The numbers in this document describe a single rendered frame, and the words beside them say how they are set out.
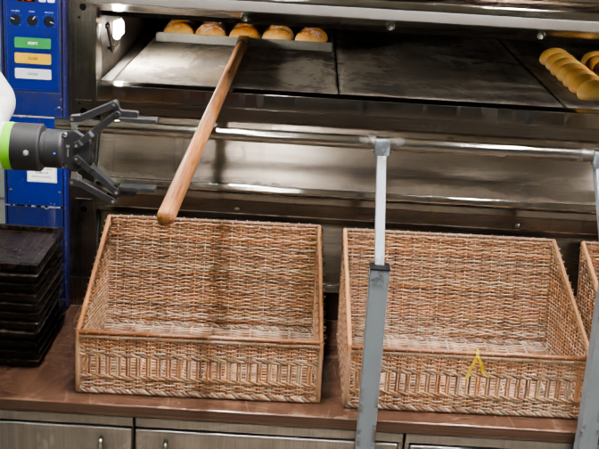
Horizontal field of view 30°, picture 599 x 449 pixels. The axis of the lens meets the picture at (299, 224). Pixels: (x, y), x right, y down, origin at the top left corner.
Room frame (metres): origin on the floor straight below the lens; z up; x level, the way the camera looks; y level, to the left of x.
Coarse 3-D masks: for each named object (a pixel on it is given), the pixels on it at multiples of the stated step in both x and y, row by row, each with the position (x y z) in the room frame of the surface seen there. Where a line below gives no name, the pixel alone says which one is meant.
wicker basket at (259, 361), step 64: (128, 256) 2.69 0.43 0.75; (192, 256) 2.70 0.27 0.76; (256, 256) 2.70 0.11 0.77; (320, 256) 2.60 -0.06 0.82; (128, 320) 2.65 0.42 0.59; (192, 320) 2.66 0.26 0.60; (256, 320) 2.66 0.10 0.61; (320, 320) 2.35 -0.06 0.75; (128, 384) 2.26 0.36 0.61; (192, 384) 2.27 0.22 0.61; (256, 384) 2.26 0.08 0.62; (320, 384) 2.27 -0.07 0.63
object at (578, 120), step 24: (96, 96) 2.76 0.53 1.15; (120, 96) 2.76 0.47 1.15; (144, 96) 2.76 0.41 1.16; (168, 96) 2.76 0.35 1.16; (192, 96) 2.76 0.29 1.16; (240, 96) 2.76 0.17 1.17; (264, 96) 2.76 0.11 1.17; (288, 96) 2.76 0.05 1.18; (312, 96) 2.77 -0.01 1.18; (336, 96) 2.78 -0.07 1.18; (360, 96) 2.80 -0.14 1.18; (456, 120) 2.76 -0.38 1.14; (480, 120) 2.76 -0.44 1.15; (504, 120) 2.76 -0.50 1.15; (528, 120) 2.76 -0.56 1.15; (552, 120) 2.76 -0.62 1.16; (576, 120) 2.76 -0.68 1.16
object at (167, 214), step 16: (240, 48) 3.25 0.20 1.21; (224, 80) 2.75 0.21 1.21; (224, 96) 2.61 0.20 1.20; (208, 112) 2.39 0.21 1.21; (208, 128) 2.26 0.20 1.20; (192, 144) 2.10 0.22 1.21; (192, 160) 1.99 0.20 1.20; (176, 176) 1.88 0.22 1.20; (192, 176) 1.93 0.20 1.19; (176, 192) 1.78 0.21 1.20; (160, 208) 1.70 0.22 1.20; (176, 208) 1.72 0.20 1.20; (160, 224) 1.69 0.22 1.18
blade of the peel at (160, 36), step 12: (156, 36) 3.48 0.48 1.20; (168, 36) 3.48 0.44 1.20; (180, 36) 3.48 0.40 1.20; (192, 36) 3.48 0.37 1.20; (204, 36) 3.48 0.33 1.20; (216, 36) 3.48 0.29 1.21; (288, 48) 3.48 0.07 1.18; (300, 48) 3.48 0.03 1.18; (312, 48) 3.48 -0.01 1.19; (324, 48) 3.48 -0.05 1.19
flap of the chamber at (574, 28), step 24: (96, 0) 2.61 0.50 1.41; (120, 0) 2.61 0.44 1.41; (144, 0) 2.61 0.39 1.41; (168, 0) 2.61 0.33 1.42; (192, 0) 2.62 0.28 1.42; (216, 0) 2.62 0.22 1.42; (360, 24) 2.77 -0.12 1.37; (384, 24) 2.73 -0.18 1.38; (408, 24) 2.69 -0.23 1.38; (432, 24) 2.65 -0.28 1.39; (456, 24) 2.61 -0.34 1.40; (480, 24) 2.61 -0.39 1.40; (504, 24) 2.61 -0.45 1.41; (528, 24) 2.61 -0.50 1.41; (552, 24) 2.61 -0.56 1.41; (576, 24) 2.62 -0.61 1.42
